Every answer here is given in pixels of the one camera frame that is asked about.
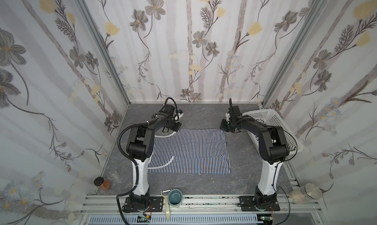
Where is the aluminium frame rail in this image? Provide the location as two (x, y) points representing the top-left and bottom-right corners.
(79, 194), (323, 215)

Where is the teal mug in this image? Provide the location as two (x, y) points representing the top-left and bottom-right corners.
(167, 189), (183, 208)

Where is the blue white striped tank top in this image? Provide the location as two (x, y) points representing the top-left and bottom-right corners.
(148, 128), (231, 175)

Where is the clear jar with metal lid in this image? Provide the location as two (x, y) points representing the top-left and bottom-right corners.
(289, 183), (322, 204)

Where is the cream vegetable peeler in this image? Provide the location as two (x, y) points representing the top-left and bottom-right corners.
(161, 189), (172, 220)

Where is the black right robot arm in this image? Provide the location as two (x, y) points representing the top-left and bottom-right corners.
(220, 106), (290, 196)

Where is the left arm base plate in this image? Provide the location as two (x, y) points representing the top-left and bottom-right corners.
(121, 196), (165, 213)

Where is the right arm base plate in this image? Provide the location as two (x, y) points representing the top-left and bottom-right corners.
(238, 194), (280, 212)

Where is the white vented cable duct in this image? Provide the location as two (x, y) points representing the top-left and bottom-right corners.
(88, 214), (260, 225)

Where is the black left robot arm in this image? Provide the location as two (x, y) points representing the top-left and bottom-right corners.
(126, 104), (183, 196)

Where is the spice jar with dark lid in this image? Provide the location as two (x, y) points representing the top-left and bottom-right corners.
(93, 177), (112, 190)

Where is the white plastic laundry basket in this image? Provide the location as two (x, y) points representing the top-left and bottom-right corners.
(243, 109), (304, 155)

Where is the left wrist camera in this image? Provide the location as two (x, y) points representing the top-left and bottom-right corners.
(174, 109), (183, 122)

